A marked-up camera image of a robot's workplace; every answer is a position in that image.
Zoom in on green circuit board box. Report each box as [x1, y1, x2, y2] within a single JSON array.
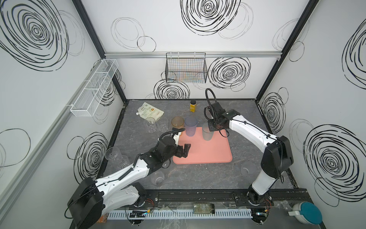
[[193, 203, 215, 214]]

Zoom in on white slotted cable duct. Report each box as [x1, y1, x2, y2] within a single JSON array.
[[107, 209, 253, 220]]

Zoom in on blue plastic cup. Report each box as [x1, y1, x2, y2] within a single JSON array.
[[185, 115, 197, 137]]

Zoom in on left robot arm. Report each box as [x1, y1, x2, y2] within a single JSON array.
[[66, 128, 191, 229]]

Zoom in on clear wine glass left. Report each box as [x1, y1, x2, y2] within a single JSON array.
[[105, 147, 130, 170]]

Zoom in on clear acrylic wall shelf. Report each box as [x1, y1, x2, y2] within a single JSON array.
[[70, 59, 119, 117]]

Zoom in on amber plastic cup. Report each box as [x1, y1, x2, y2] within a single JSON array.
[[171, 116, 185, 129]]

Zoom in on yellow spice jar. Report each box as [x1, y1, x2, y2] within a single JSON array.
[[190, 100, 196, 113]]

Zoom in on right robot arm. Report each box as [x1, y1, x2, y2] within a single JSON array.
[[204, 88, 294, 206]]

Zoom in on white sugar refill pouch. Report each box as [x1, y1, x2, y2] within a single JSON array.
[[136, 102, 164, 121]]

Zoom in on teal white kettle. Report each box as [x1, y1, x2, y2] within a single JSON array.
[[288, 202, 323, 225]]

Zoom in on black wire basket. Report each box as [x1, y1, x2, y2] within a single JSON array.
[[165, 52, 208, 84]]

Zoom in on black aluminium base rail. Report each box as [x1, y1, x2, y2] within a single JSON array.
[[146, 189, 311, 206]]

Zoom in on teal plastic cup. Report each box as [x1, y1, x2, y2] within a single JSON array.
[[202, 123, 214, 141]]

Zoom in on pink plastic tray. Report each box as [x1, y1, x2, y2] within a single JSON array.
[[173, 127, 233, 165]]

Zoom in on clear glass pouch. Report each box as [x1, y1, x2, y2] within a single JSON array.
[[144, 117, 156, 133], [156, 117, 169, 133]]

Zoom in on clear cup front left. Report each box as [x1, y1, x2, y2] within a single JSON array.
[[150, 170, 165, 187]]

